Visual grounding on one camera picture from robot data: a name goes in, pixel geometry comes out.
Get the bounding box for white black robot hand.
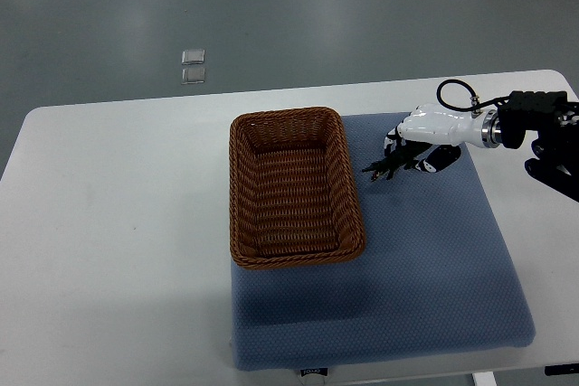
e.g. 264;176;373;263
384;104;502;173

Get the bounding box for dark toy crocodile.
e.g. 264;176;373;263
362;141;432;182

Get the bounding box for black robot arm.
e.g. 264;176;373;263
498;91;578;201

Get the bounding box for brown wicker basket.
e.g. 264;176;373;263
229;107;365;269

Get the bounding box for blue foam mat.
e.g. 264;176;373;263
229;110;537;372

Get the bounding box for white table leg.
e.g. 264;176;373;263
472;372;498;386

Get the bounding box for upper metal floor plate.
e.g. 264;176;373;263
181;48;205;65

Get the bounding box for black table control panel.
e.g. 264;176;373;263
544;362;579;376

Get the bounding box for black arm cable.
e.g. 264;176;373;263
436;79;512;117

